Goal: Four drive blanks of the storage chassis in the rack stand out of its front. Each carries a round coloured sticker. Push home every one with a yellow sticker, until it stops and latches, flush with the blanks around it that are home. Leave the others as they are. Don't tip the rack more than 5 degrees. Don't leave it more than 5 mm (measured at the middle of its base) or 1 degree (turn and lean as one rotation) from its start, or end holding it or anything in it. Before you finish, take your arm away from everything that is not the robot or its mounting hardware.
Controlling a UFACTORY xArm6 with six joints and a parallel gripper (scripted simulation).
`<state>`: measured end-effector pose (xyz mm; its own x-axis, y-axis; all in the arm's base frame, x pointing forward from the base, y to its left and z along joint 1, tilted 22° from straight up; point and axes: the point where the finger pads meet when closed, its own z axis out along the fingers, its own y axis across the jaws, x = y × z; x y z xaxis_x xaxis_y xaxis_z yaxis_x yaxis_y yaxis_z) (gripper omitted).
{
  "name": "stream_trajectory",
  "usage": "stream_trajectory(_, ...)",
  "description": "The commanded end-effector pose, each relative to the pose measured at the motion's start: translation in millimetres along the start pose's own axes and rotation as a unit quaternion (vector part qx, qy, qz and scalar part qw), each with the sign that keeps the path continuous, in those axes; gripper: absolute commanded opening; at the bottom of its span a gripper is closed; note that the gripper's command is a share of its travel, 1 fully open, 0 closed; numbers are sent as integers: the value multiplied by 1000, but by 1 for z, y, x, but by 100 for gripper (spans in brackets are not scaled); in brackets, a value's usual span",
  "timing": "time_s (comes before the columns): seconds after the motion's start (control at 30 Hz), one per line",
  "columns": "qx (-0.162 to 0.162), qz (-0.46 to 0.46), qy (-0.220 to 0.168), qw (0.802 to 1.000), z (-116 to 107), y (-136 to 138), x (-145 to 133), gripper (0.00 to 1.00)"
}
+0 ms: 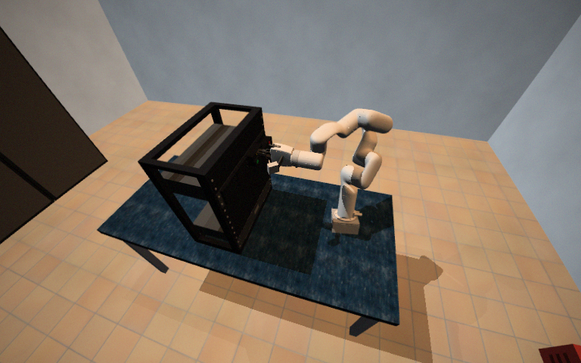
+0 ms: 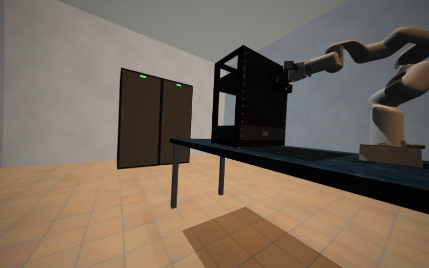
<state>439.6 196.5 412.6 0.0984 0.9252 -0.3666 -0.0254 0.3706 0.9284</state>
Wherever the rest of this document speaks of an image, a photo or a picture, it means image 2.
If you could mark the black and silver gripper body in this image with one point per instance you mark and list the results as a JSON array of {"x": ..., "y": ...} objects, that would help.
[{"x": 294, "y": 75}]

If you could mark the black equipment rack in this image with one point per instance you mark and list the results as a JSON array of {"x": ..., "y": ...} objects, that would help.
[{"x": 261, "y": 101}]

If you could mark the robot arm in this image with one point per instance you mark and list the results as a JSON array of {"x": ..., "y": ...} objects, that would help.
[{"x": 386, "y": 120}]

